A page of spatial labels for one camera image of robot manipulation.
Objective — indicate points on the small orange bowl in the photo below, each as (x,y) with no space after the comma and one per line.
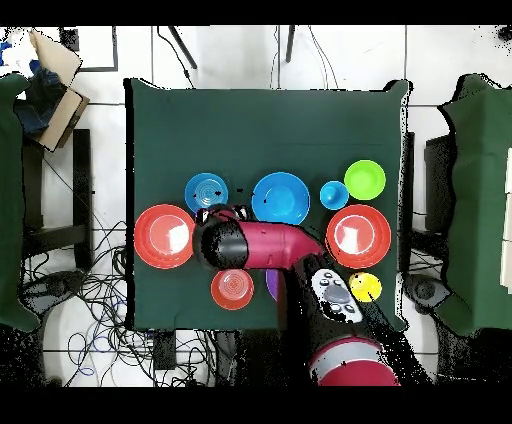
(232,290)

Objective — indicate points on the grey pedestal foot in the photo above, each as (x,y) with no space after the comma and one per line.
(426,292)
(52,290)

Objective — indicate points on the large orange bowl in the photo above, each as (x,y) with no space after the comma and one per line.
(165,236)
(360,236)

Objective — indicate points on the black stool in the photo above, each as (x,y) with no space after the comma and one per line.
(82,180)

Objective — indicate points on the dark green tablecloth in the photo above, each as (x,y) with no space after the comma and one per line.
(260,132)

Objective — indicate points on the small blue bowl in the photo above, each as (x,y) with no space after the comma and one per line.
(206,190)

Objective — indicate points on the green bowl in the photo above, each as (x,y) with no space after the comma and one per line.
(364,179)

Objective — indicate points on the cardboard box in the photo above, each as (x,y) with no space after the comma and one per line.
(62,116)

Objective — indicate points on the purple bowl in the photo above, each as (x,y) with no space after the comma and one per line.
(272,286)

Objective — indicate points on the green cloth covered table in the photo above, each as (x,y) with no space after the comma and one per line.
(476,200)
(10,200)

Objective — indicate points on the black box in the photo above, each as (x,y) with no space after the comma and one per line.
(164,350)

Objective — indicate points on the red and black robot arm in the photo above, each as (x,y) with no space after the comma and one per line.
(272,248)

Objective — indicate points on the black stand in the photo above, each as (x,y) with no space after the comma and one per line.
(438,180)

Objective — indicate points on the blue cloth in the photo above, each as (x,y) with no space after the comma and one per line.
(40,100)

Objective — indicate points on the black tripod leg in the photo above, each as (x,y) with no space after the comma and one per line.
(183,48)
(290,44)

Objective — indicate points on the blue cup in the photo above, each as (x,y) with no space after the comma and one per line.
(334,195)

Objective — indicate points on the yellow cup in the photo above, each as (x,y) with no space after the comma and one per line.
(362,286)

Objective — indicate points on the large blue bowl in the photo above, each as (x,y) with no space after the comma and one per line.
(280,198)

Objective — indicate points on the dark grey frame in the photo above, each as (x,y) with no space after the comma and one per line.
(115,52)

